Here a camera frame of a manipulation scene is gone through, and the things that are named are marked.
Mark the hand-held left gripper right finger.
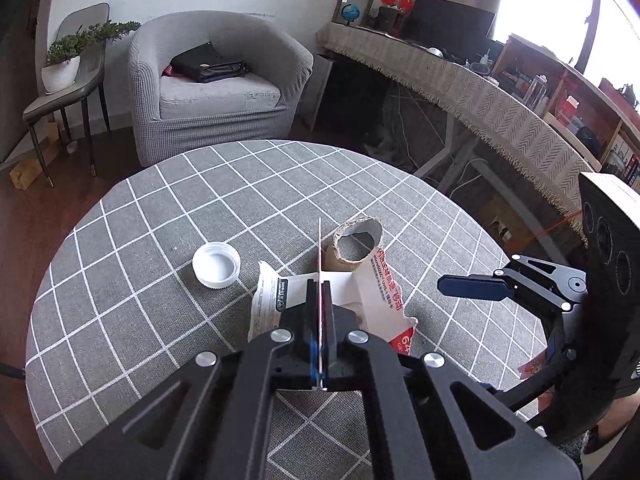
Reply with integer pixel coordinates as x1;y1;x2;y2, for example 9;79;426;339
321;281;583;480

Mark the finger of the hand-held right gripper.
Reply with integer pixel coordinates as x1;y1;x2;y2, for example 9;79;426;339
436;254;587;313
492;310;576;413

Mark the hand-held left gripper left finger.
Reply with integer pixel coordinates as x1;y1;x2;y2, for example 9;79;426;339
57;280;321;480

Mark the torn white courier envelope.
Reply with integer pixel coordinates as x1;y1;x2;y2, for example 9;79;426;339
247;217;418;391

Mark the person's right forearm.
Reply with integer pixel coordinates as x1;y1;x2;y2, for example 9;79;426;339
582;385;640;461

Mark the red printed paper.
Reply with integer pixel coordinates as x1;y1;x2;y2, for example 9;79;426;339
517;355;553;406

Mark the brown cardboard tape roll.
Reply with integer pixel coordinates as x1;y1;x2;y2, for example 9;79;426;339
320;216;383;272

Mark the white plastic lid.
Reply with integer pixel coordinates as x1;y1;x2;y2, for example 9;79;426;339
192;241;242;289

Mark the grey checked tablecloth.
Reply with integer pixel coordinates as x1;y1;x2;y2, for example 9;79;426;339
25;140;551;476

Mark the beige fringed desk cloth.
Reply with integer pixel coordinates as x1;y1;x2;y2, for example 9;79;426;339
316;22;596;236

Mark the wooden shelf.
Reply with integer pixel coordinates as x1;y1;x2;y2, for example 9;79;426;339
492;34;640;191

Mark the grey armchair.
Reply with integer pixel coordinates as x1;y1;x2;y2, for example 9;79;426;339
127;10;315;168

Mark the black monitor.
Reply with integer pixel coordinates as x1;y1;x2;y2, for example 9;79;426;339
405;0;497;56

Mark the dark brown wooden box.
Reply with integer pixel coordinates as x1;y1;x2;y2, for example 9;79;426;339
376;6;407;36

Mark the black handbag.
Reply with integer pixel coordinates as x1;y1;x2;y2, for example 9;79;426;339
170;42;251;84

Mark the cardboard box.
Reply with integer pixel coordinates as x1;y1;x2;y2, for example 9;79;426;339
9;120;66;191

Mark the potted plant in white pot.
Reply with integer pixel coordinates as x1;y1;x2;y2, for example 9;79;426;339
41;20;142;95

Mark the grey dining chair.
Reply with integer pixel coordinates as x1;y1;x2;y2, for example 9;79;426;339
22;2;112;186

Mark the white desk frame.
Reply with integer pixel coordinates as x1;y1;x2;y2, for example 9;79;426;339
420;110;501;191

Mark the wooden picture frame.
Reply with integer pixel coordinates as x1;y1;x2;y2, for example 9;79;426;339
331;0;376;28

